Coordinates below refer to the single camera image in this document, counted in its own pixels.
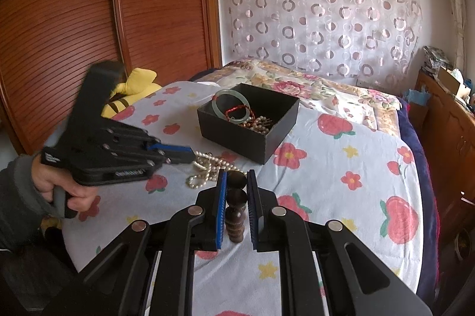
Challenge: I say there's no circle patterned wall cloth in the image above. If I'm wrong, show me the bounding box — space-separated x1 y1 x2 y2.
217 0 424 87

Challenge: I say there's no strawberry printed bed sheet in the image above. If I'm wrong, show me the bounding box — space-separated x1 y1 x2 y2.
61 80 425 316

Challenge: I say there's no wooden side cabinet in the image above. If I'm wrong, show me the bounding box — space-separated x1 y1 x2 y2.
414 69 475 239

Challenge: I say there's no person's left hand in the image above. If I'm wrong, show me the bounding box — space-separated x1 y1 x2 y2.
33 161 102 213

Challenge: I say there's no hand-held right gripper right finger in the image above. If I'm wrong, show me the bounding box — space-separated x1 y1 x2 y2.
247 169 435 316

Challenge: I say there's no pink pearl bead bracelet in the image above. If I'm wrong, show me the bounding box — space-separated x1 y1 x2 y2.
237 116 273 136

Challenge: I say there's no cardboard box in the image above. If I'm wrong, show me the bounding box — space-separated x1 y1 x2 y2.
438 67 472 98

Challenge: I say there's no pale green jade bangle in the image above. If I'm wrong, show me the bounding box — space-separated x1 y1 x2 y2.
212 89 250 122

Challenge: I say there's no person's left forearm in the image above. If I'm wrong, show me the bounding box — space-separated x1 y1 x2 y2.
0 155 54 253

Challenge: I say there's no red string bracelet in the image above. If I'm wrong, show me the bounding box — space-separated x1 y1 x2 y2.
224 106 257 123

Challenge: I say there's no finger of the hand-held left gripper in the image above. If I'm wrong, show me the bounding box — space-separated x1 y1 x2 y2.
148 152 194 167
143 140 194 158

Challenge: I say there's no yellow plush toy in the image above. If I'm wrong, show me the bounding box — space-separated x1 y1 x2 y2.
101 67 162 118

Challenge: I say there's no black jewelry box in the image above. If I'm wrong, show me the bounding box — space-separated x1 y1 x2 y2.
197 82 300 165

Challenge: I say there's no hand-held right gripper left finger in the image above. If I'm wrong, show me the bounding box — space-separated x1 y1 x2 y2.
45 169 229 316

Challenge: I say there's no dark blue blanket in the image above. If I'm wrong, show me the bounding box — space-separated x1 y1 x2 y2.
397 97 442 302

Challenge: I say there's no blue plastic bag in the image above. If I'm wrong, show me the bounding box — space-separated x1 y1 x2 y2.
403 88 431 105

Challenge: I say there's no patterned window curtain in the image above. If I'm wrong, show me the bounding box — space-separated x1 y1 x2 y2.
438 0 468 57

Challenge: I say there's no dark wooden bead bracelet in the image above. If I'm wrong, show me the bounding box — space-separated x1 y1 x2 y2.
224 169 247 244

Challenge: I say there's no brown wooden wardrobe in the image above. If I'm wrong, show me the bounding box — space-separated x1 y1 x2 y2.
0 0 223 157

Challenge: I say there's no white pearl necklace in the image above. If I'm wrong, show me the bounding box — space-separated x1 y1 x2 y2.
186 150 240 189

